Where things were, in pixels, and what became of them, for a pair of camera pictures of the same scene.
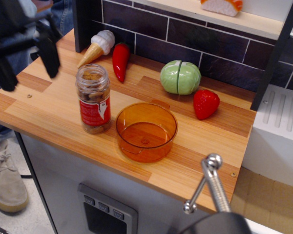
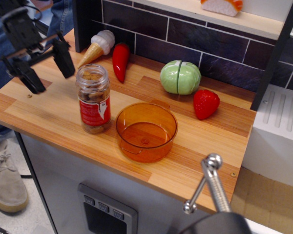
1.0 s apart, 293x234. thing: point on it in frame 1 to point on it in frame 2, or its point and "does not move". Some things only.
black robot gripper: (46, 29) to (24, 33)
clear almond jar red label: (94, 89) does not move
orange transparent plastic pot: (145, 131) does not move
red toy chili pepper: (120, 55) does not move
